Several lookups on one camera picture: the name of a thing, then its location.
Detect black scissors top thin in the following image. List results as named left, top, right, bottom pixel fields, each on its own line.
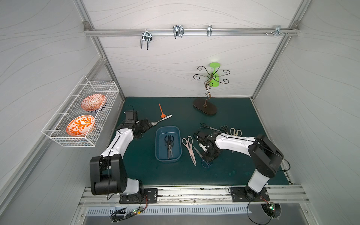
left=200, top=123, right=222, bottom=133

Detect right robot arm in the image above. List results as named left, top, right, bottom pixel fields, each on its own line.
left=193, top=131, right=284, bottom=198

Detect metal spoon white handle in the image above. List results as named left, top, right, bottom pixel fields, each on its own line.
left=151, top=115, right=172, bottom=126

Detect blue plastic storage box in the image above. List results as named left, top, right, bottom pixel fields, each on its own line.
left=155, top=126, right=182, bottom=163

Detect metal double hook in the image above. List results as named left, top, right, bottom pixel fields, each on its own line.
left=140, top=31, right=152, bottom=50
left=172, top=25, right=185, bottom=39

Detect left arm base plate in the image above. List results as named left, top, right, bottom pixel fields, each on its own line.
left=119, top=188, right=158, bottom=204

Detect metal single hook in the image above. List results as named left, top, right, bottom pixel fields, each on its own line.
left=207, top=25, right=212, bottom=37

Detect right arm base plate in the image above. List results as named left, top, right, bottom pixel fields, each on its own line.
left=228, top=186, right=270, bottom=203

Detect orange patterned bowl front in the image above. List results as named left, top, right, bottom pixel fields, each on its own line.
left=66, top=114, right=95, bottom=137

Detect pink handled scissors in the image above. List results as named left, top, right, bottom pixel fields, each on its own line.
left=181, top=136, right=197, bottom=166

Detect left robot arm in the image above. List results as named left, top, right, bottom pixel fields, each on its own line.
left=90, top=118, right=152, bottom=196

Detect orange plastic spoon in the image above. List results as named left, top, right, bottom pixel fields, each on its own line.
left=158, top=103, right=166, bottom=119

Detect orange patterned bowl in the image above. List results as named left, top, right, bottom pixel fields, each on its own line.
left=66, top=114, right=95, bottom=137
left=81, top=94, right=107, bottom=113

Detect blue handled scissors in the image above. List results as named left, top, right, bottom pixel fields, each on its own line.
left=193, top=147, right=212, bottom=169

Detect metal double hook left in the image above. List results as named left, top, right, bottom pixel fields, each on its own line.
left=140, top=31, right=152, bottom=50

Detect white vent strip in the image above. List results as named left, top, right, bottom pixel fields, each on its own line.
left=86, top=204, right=252, bottom=217

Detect green table mat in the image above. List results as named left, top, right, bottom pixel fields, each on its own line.
left=123, top=97, right=265, bottom=185

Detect aluminium front rail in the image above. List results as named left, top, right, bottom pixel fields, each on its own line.
left=78, top=185, right=310, bottom=207

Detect white wire basket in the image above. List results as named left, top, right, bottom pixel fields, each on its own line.
left=42, top=76, right=119, bottom=147

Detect orange patterned bowl rear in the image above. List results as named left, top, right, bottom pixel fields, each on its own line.
left=81, top=94, right=107, bottom=113

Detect metal double hook middle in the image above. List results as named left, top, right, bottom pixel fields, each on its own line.
left=172, top=25, right=185, bottom=39

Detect metal hook right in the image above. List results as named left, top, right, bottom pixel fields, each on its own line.
left=264, top=25, right=290, bottom=37

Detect black scissors by gripper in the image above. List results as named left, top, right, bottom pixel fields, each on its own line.
left=219, top=125, right=229, bottom=135

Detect aluminium rail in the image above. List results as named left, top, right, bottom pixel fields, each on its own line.
left=78, top=185, right=310, bottom=207
left=84, top=28, right=301, bottom=38

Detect beige handled kitchen scissors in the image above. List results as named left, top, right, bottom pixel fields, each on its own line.
left=229, top=127, right=242, bottom=137

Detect black metal tree stand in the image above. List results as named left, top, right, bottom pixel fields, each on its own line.
left=193, top=65, right=231, bottom=116

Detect aluminium top rail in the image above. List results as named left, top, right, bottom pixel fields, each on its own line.
left=84, top=28, right=301, bottom=38

